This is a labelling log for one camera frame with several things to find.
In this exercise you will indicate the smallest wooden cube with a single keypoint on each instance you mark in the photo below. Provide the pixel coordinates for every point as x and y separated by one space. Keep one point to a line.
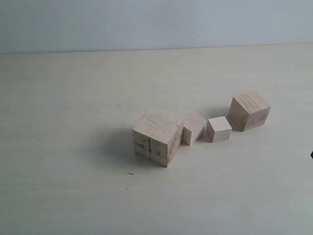
218 129

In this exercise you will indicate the medium wooden cube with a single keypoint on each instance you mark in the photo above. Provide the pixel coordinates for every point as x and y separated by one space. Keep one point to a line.
194 127

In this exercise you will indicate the medium-large wooden cube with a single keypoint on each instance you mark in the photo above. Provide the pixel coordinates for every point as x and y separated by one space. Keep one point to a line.
248 110

